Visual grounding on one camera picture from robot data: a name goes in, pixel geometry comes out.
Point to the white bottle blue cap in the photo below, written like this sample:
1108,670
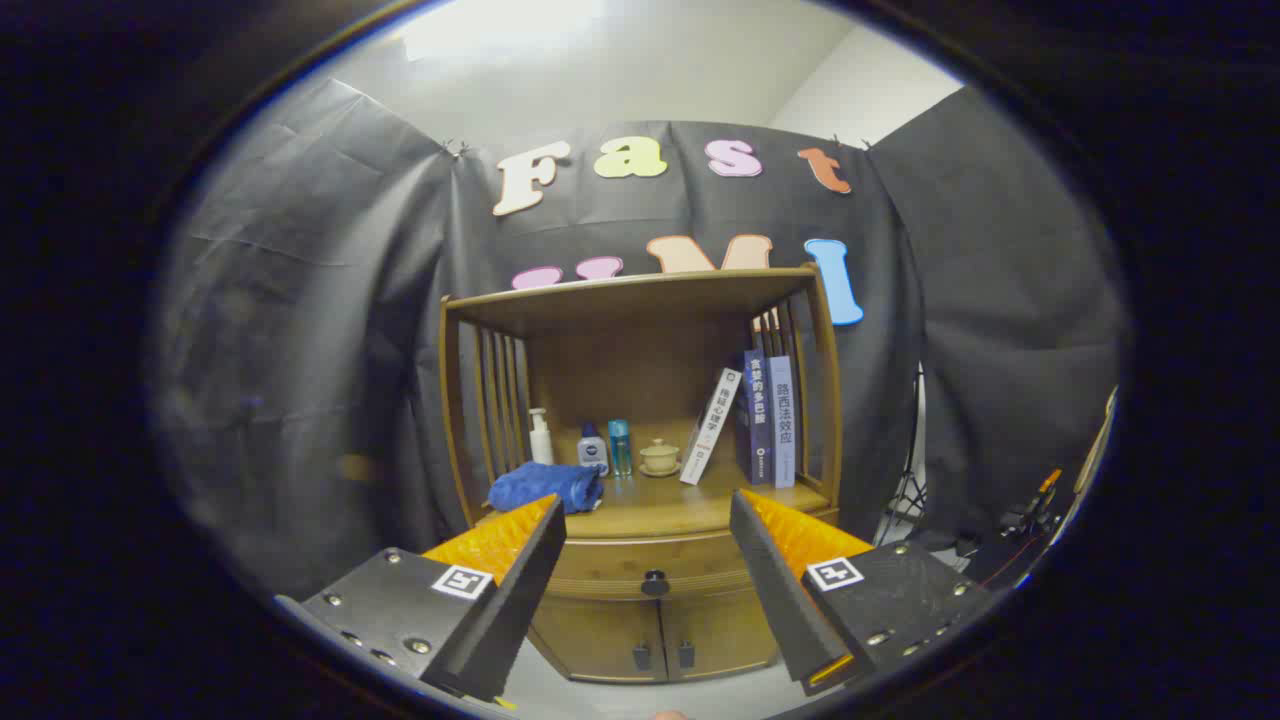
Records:
592,455

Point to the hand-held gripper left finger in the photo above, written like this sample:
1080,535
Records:
520,590

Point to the black device orange part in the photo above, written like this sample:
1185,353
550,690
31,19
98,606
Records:
1030,515

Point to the wooden cabinet door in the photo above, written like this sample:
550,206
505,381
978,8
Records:
600,640
720,632

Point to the light purple book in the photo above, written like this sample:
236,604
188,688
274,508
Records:
783,420

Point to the clear blue bottle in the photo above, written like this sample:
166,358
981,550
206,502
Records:
620,450

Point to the white pump bottle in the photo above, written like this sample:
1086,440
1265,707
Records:
541,445

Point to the black backdrop cloth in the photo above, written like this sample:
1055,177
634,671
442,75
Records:
300,350

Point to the wooden cabinet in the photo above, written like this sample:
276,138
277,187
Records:
640,370

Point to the blue folded towel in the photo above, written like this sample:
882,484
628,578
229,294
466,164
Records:
540,487

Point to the wooden countertop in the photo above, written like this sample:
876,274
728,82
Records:
660,510

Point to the wooden drawer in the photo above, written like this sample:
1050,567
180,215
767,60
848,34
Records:
625,560

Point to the beige lidded teacup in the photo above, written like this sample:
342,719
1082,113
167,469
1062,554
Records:
660,460

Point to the black drawer knob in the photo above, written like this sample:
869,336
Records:
655,582

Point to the black tripod stand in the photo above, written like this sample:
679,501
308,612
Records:
908,500

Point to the dark blue book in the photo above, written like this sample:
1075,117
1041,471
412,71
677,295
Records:
758,420

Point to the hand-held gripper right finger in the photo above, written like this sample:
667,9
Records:
775,590

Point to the white book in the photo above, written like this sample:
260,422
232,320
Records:
712,425

